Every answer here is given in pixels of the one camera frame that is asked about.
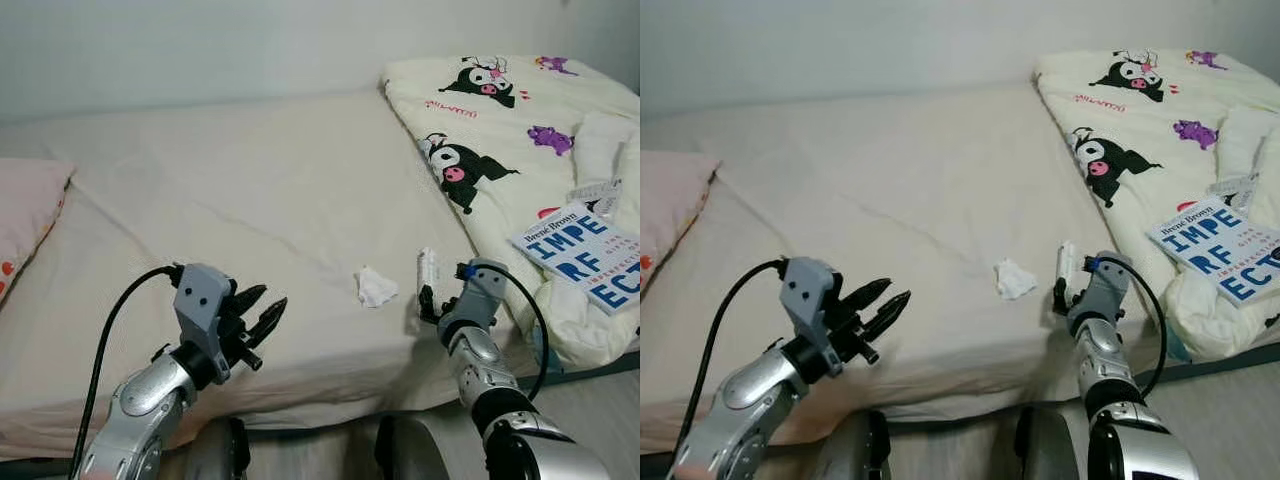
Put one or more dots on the pink dotted pillow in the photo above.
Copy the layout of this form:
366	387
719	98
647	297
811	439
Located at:
30	210
670	200

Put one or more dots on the dark right robot leg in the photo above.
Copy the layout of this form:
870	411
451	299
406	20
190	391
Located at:
1045	450
410	450

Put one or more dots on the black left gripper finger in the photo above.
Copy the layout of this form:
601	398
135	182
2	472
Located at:
885	317
866	293
250	298
268	320

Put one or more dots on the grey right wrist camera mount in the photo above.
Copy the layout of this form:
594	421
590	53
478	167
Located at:
1108	290
483	300

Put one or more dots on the white crumpled tissue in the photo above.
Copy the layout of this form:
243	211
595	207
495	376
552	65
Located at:
377	287
1013	278

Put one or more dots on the cream cartoon print quilt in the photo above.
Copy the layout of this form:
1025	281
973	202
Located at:
1160	95
520	110

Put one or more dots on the white paper bookmark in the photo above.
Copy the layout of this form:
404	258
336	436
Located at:
1235	185
595	190

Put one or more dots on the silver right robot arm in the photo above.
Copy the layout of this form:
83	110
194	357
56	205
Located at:
480	360
1100	350

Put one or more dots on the dark robot leg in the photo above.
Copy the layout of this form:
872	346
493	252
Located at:
225	450
860	450
410	450
1045	450

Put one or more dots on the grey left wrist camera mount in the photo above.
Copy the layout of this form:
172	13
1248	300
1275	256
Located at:
205	300
812	290

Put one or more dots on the cream sheeted mattress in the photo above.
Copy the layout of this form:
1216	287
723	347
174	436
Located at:
250	180
880	170

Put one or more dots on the dark left robot leg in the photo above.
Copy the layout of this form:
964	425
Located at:
225	450
860	450

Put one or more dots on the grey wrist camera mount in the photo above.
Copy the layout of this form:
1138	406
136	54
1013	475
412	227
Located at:
1108	290
812	290
483	300
205	300

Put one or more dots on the white book blue letters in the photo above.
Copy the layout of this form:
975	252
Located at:
580	255
1215	250

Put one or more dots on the white wrapper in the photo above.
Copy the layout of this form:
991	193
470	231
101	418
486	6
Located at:
428	268
1066	260

